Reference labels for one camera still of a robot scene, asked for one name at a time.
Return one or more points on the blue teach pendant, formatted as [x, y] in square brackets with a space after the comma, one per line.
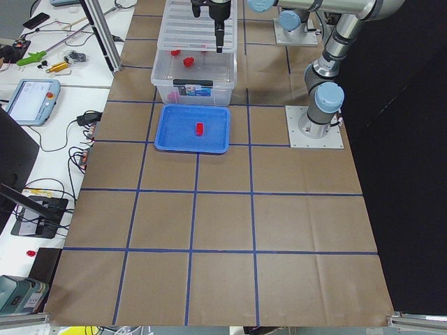
[33, 101]

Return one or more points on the gold metal cylinder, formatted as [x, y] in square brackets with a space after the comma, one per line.
[57, 67]

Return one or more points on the black monitor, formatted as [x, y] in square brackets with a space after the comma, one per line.
[18, 153]

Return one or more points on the green handled reacher grabber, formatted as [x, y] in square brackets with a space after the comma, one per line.
[38, 56]

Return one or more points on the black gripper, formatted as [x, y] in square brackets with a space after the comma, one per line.
[219, 10]

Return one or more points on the black box latch handle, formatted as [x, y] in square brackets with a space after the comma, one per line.
[184, 82]

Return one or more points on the aluminium frame post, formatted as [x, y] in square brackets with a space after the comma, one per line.
[99, 26]

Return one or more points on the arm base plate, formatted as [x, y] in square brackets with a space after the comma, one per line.
[303, 36]
[304, 134]

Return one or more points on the blue plastic tray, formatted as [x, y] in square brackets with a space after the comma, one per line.
[176, 129]

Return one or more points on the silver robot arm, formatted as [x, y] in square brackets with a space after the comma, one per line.
[295, 21]
[325, 96]

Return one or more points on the black monitor stand base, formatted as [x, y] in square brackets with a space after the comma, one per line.
[29, 223]

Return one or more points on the clear plastic storage box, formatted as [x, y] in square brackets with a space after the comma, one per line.
[195, 77]

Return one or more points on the teal device box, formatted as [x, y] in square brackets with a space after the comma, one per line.
[20, 295]

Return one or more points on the pink block in box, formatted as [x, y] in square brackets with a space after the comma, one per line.
[173, 97]

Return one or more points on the black power adapter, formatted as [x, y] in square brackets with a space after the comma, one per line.
[89, 117]

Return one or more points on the clear plastic box lid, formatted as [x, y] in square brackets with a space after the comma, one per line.
[180, 30]

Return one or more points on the black smartphone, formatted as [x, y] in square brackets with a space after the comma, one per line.
[36, 20]

